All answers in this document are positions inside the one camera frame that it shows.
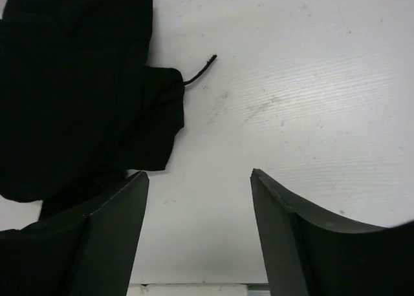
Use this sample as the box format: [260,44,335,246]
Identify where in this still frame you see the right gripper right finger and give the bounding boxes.
[250,169,413,295]

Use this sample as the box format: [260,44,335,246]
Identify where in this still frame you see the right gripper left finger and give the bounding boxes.
[1,172,149,295]

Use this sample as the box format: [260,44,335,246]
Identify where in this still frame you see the black trousers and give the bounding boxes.
[1,0,188,219]

